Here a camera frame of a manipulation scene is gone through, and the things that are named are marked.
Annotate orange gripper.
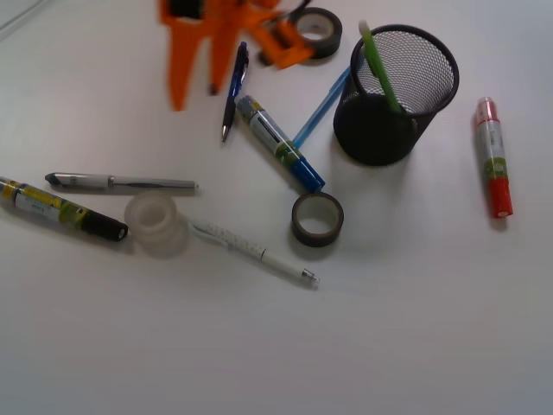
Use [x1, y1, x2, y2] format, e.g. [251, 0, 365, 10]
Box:
[158, 1, 285, 111]

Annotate dark blue click pen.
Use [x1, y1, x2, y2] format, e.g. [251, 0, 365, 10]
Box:
[221, 41, 249, 143]

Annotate light blue pen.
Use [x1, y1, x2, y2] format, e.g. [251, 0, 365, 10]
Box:
[293, 67, 350, 148]

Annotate blue cap marker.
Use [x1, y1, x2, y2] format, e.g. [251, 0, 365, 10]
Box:
[235, 93, 325, 193]

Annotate green pen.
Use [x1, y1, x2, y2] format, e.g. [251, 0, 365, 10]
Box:
[359, 20, 402, 113]

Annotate white dotted pen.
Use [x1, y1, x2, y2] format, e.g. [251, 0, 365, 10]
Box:
[188, 219, 320, 290]

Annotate silver grey pen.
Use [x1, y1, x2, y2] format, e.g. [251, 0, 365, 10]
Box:
[45, 172, 199, 195]

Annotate black mesh pen holder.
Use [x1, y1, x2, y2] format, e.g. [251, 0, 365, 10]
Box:
[334, 24, 460, 167]

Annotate black tape roll far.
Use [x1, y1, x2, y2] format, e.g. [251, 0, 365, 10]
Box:
[289, 7, 342, 60]

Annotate black tape roll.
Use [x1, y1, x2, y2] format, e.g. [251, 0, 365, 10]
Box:
[291, 192, 345, 247]
[289, 7, 342, 60]

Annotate clear tape roll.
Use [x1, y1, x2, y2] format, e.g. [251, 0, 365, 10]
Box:
[124, 191, 188, 259]

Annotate black tape roll near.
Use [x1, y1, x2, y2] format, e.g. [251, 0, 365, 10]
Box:
[291, 192, 345, 247]

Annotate black cap marker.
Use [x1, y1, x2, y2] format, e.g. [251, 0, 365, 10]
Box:
[1, 177, 129, 242]

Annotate red cap marker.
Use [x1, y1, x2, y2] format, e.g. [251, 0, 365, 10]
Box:
[475, 97, 513, 219]

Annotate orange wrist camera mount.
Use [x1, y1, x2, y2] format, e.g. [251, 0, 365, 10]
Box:
[250, 20, 315, 69]

